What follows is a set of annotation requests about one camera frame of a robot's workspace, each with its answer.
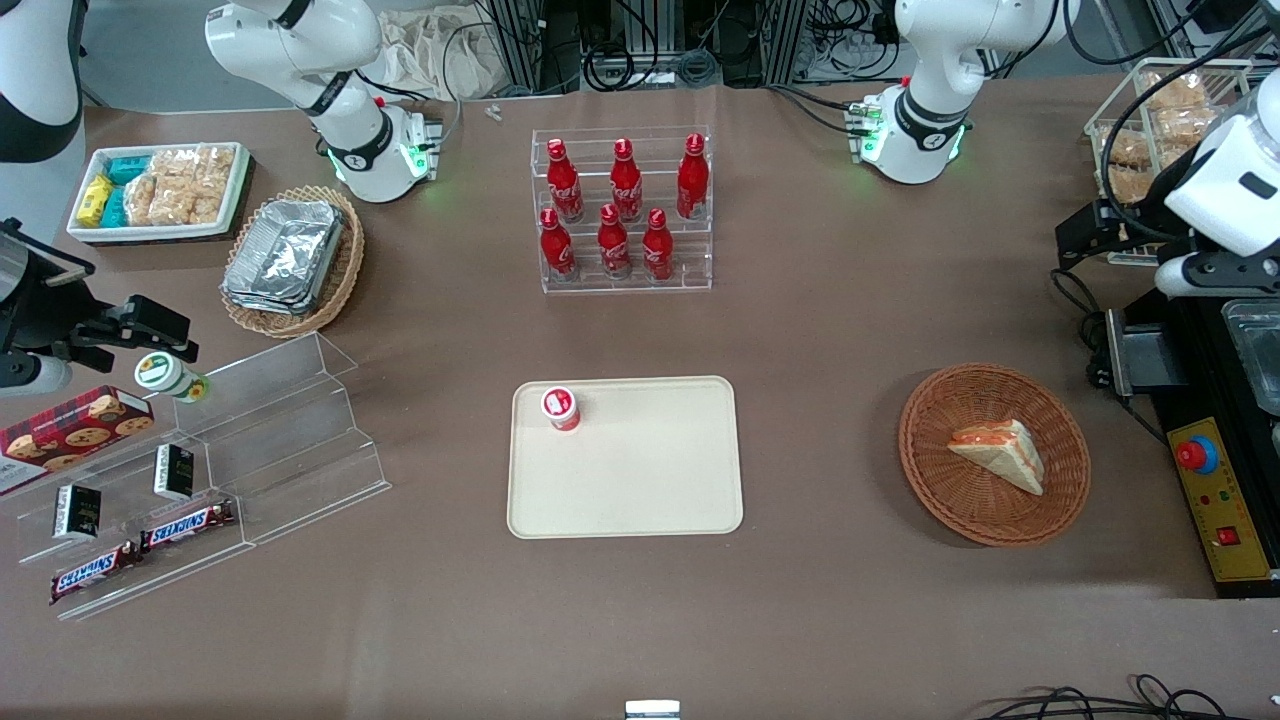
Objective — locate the stack of foil trays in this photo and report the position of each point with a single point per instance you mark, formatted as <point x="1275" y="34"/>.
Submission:
<point x="285" y="255"/>

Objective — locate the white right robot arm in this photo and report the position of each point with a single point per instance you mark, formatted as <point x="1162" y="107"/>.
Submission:
<point x="350" y="130"/>

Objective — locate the black yellow control box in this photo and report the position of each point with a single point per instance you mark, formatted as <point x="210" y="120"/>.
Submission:
<point x="1225" y="520"/>

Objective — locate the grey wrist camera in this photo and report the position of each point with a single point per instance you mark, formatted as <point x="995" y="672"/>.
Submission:
<point x="30" y="375"/>
<point x="1215" y="272"/>

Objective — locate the light tan wicker basket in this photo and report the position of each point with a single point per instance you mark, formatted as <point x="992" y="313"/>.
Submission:
<point x="345" y="270"/>

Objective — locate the white rectangular snack tray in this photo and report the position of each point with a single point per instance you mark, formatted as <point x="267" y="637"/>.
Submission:
<point x="150" y="233"/>

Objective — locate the teal snack packet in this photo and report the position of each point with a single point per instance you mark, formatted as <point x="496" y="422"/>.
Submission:
<point x="114" y="208"/>
<point x="128" y="169"/>

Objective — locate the clear acrylic stepped shelf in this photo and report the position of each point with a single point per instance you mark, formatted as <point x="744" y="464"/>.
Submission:
<point x="300" y="440"/>

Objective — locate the triangular sandwich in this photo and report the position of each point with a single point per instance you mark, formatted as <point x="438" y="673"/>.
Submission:
<point x="1005" y="455"/>

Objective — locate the small black box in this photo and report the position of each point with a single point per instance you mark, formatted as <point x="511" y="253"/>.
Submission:
<point x="174" y="472"/>
<point x="77" y="512"/>

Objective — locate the brown wicker basket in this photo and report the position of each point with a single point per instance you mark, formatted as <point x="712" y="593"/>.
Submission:
<point x="950" y="500"/>

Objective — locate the Snickers chocolate bar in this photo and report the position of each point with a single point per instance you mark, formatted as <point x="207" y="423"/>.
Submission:
<point x="95" y="572"/>
<point x="188" y="526"/>

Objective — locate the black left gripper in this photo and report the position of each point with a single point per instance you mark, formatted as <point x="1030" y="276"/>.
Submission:
<point x="1122" y="224"/>

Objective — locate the green lidded cup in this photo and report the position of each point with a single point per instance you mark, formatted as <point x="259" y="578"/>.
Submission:
<point x="160" y="372"/>

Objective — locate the beige plastic serving tray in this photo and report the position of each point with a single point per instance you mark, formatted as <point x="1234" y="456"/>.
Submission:
<point x="640" y="480"/>

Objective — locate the yellow snack packet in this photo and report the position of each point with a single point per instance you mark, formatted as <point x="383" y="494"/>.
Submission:
<point x="95" y="200"/>

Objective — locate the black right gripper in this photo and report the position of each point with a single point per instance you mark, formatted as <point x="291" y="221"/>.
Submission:
<point x="42" y="311"/>

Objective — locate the red cookie box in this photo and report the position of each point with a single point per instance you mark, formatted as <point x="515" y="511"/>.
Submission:
<point x="70" y="435"/>

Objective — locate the aluminium frame post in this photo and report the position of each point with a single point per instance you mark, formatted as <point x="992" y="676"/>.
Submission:
<point x="788" y="40"/>
<point x="515" y="45"/>

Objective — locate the red lidded yogurt cup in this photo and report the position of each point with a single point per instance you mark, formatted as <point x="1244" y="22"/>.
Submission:
<point x="561" y="407"/>

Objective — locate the cream cloth bag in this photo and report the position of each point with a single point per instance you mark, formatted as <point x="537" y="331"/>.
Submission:
<point x="440" y="55"/>

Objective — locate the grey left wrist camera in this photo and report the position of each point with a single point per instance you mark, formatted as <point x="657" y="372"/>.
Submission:
<point x="1215" y="272"/>

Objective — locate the red cola bottle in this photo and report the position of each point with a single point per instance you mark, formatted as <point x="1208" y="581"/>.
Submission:
<point x="657" y="248"/>
<point x="626" y="185"/>
<point x="564" y="185"/>
<point x="613" y="245"/>
<point x="692" y="180"/>
<point x="556" y="250"/>

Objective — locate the clear plastic container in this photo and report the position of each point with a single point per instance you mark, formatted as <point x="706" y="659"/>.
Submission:
<point x="1258" y="355"/>

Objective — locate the wrapped bread packet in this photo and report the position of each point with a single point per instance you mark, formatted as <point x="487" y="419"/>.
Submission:
<point x="1122" y="148"/>
<point x="1185" y="128"/>
<point x="1135" y="183"/>
<point x="1172" y="92"/>

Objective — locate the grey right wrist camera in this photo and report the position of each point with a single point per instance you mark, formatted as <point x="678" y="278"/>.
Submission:
<point x="30" y="375"/>

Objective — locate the clear rice cracker packet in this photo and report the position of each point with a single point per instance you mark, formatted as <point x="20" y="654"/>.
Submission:
<point x="142" y="200"/>
<point x="190" y="203"/>
<point x="216" y="165"/>
<point x="173" y="163"/>

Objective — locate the black metal plate device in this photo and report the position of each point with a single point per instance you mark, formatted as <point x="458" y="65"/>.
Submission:
<point x="1145" y="355"/>

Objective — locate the red emergency stop button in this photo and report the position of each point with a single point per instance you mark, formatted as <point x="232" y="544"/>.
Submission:
<point x="1196" y="455"/>

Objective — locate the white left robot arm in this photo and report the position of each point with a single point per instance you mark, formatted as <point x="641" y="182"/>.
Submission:
<point x="925" y="110"/>

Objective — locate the clear acrylic bottle rack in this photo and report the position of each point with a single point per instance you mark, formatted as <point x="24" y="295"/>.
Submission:
<point x="690" y="270"/>

